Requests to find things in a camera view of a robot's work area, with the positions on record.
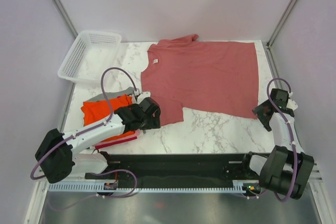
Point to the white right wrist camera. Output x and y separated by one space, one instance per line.
291 104

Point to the orange folded t-shirt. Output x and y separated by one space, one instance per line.
87 110

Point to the crimson folded t-shirt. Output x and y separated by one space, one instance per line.
102 110

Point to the left aluminium frame post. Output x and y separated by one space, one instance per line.
65 17

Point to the right aluminium frame post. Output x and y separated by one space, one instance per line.
283 19

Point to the light pink folded t-shirt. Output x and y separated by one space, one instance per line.
118 141

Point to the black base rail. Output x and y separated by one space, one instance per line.
176 169

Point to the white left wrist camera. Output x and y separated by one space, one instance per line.
138 97

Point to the dusty pink t-shirt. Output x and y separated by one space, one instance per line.
210 76

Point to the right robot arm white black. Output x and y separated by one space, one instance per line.
287 168

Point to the white slotted cable duct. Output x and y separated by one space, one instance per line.
235 186

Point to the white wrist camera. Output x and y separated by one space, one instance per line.
291 104
138 97

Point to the white plastic basket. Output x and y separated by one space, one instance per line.
90 55

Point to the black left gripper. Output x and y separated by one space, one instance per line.
154 123

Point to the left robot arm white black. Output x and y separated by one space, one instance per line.
56 154

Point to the aluminium frame post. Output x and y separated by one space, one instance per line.
283 19
65 17

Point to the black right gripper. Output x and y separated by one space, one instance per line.
259 110

